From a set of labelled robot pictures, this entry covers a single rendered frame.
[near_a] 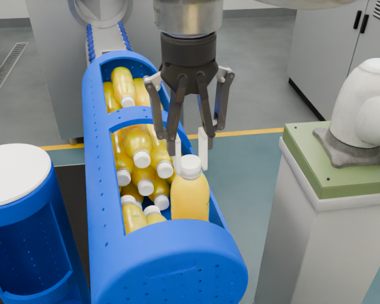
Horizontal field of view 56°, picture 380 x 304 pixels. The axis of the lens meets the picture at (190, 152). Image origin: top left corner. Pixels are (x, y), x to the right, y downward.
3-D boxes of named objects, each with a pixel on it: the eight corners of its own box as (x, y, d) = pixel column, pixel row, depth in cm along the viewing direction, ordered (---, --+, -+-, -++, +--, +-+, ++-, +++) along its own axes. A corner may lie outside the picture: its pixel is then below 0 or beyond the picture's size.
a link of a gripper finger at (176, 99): (190, 76, 50) (180, 76, 49) (176, 144, 56) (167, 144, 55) (183, 66, 53) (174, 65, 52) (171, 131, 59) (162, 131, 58)
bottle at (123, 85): (130, 86, 127) (137, 112, 112) (110, 84, 125) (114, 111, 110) (132, 67, 123) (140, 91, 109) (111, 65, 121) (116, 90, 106)
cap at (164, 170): (153, 166, 91) (154, 171, 89) (166, 158, 90) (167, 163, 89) (161, 175, 93) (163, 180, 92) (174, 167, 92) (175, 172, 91)
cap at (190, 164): (175, 174, 62) (174, 166, 60) (184, 161, 64) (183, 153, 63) (196, 180, 60) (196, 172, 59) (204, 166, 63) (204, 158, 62)
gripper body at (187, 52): (210, 17, 51) (209, 77, 57) (151, 23, 50) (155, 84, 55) (228, 34, 46) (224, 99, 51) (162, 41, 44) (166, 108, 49)
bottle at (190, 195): (166, 248, 72) (162, 177, 61) (181, 223, 77) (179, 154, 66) (199, 259, 70) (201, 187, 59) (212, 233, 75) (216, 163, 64)
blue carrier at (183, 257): (163, 114, 143) (157, 44, 126) (245, 323, 75) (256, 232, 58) (90, 126, 138) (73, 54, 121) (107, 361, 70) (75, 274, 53)
